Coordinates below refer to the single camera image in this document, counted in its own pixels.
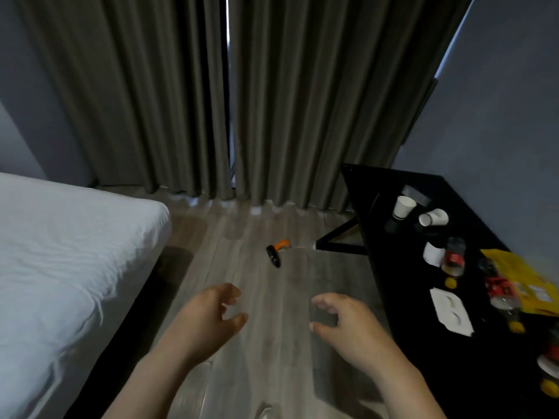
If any person's left hand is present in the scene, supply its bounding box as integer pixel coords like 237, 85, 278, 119
160, 283, 249, 366

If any person's right hand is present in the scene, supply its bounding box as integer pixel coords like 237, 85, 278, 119
309, 293, 410, 378

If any person's left forearm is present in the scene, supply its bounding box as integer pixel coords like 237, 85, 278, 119
101, 345, 215, 419

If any person's right forearm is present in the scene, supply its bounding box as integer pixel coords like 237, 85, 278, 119
369, 358, 448, 419

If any orange and black tool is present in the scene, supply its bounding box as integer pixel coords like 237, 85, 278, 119
266, 240, 291, 269

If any black table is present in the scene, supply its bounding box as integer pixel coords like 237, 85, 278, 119
315, 163, 559, 419

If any white paper packet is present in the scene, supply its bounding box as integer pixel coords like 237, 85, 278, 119
429, 287, 475, 338

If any small white paper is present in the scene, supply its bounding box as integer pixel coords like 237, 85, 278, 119
422, 242, 445, 268

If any white paper cup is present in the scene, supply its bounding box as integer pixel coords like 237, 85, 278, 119
392, 196, 418, 221
418, 208, 450, 228

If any clear bottle with red label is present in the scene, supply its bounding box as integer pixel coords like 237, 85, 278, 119
477, 258, 526, 335
441, 237, 467, 278

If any grey flat card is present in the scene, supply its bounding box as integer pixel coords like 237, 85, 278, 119
401, 185, 432, 207

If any bed with white sheet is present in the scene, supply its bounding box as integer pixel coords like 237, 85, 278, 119
0, 172, 172, 419

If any yellow plastic bag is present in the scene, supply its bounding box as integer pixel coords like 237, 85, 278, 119
480, 249, 559, 317

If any bottle with yellow cap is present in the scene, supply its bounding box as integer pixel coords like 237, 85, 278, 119
537, 327, 559, 399

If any grey-brown curtain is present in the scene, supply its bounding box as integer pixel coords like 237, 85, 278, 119
13, 0, 233, 200
227, 0, 475, 212

